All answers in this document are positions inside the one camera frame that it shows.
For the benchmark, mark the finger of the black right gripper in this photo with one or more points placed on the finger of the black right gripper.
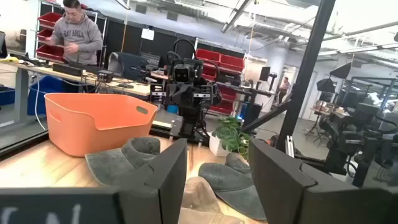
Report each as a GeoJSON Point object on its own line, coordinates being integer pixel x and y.
{"type": "Point", "coordinates": [157, 93]}
{"type": "Point", "coordinates": [210, 96]}

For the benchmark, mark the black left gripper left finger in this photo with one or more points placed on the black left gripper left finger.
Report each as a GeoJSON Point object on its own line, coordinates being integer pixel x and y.
{"type": "Point", "coordinates": [158, 193]}

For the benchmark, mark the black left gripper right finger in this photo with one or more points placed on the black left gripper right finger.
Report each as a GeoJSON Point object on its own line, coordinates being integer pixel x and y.
{"type": "Point", "coordinates": [280, 193]}

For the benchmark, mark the tan baseball cap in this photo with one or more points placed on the tan baseball cap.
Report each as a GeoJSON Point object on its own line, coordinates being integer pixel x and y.
{"type": "Point", "coordinates": [199, 199]}

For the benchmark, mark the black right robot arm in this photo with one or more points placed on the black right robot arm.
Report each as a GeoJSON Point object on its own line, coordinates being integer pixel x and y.
{"type": "Point", "coordinates": [191, 119]}

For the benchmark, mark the other workstation black robot arm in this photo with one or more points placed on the other workstation black robot arm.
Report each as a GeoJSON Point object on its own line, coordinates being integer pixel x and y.
{"type": "Point", "coordinates": [357, 140]}

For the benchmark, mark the small blue box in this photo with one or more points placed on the small blue box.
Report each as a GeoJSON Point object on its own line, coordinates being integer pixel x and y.
{"type": "Point", "coordinates": [172, 109]}

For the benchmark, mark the red plastic storage bin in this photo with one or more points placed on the red plastic storage bin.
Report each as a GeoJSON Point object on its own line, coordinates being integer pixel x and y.
{"type": "Point", "coordinates": [208, 56]}
{"type": "Point", "coordinates": [231, 63]}
{"type": "Point", "coordinates": [210, 73]}
{"type": "Point", "coordinates": [222, 109]}
{"type": "Point", "coordinates": [45, 35]}
{"type": "Point", "coordinates": [49, 19]}
{"type": "Point", "coordinates": [228, 93]}
{"type": "Point", "coordinates": [49, 53]}

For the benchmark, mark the wooden top workbench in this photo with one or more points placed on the wooden top workbench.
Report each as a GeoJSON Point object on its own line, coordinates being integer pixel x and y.
{"type": "Point", "coordinates": [130, 88]}

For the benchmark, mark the black workbench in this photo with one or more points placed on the black workbench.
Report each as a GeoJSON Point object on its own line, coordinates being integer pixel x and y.
{"type": "Point", "coordinates": [248, 91]}

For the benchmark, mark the gray padded chair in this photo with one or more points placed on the gray padded chair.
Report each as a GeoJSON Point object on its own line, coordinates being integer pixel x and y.
{"type": "Point", "coordinates": [127, 65]}

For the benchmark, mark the green potted plant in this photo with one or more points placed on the green potted plant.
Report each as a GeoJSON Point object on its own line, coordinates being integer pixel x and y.
{"type": "Point", "coordinates": [230, 137]}

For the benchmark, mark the black computer tower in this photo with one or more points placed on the black computer tower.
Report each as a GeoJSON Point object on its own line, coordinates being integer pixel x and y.
{"type": "Point", "coordinates": [252, 115]}

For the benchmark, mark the small black box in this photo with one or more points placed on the small black box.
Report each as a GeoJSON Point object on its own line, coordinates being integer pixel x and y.
{"type": "Point", "coordinates": [105, 76]}

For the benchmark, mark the small black monitor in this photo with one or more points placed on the small black monitor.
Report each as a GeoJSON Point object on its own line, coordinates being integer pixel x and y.
{"type": "Point", "coordinates": [265, 73]}

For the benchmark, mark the white paper sign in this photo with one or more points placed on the white paper sign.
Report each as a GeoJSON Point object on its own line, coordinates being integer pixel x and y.
{"type": "Point", "coordinates": [147, 34]}

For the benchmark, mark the person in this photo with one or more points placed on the person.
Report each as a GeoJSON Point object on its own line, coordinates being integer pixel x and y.
{"type": "Point", "coordinates": [81, 34]}
{"type": "Point", "coordinates": [284, 88]}

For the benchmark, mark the orange plastic basket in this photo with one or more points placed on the orange plastic basket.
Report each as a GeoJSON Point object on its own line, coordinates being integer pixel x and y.
{"type": "Point", "coordinates": [93, 137]}

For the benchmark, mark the long black rectangular box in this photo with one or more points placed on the long black rectangular box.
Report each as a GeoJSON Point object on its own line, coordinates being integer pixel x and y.
{"type": "Point", "coordinates": [66, 70]}

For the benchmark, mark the large blue plastic bin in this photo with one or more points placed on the large blue plastic bin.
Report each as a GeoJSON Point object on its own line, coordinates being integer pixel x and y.
{"type": "Point", "coordinates": [49, 87]}

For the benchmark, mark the black softbox light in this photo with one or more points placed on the black softbox light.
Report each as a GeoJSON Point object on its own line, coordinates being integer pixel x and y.
{"type": "Point", "coordinates": [341, 71]}
{"type": "Point", "coordinates": [326, 86]}

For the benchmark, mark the small blue plastic bin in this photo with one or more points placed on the small blue plastic bin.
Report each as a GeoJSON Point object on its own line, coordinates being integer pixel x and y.
{"type": "Point", "coordinates": [7, 96]}

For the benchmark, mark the yellow flat object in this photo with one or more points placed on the yellow flat object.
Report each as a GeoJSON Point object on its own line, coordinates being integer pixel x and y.
{"type": "Point", "coordinates": [9, 59]}

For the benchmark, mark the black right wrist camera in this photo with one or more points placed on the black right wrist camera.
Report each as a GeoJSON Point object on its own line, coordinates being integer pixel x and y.
{"type": "Point", "coordinates": [182, 74]}

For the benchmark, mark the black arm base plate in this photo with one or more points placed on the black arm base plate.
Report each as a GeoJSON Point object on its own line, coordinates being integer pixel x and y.
{"type": "Point", "coordinates": [168, 124]}

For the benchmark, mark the silver aluminium bracket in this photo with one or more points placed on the silver aluminium bracket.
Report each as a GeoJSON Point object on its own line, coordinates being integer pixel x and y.
{"type": "Point", "coordinates": [289, 146]}

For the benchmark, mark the black diagonal frame brace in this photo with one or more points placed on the black diagonal frame brace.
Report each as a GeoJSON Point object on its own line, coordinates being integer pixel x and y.
{"type": "Point", "coordinates": [267, 116]}

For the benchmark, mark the black vertical frame post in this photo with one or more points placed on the black vertical frame post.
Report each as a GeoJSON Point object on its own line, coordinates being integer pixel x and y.
{"type": "Point", "coordinates": [306, 68]}

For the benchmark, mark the black table frame rails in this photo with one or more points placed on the black table frame rails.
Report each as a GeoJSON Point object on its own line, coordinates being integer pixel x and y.
{"type": "Point", "coordinates": [21, 146]}

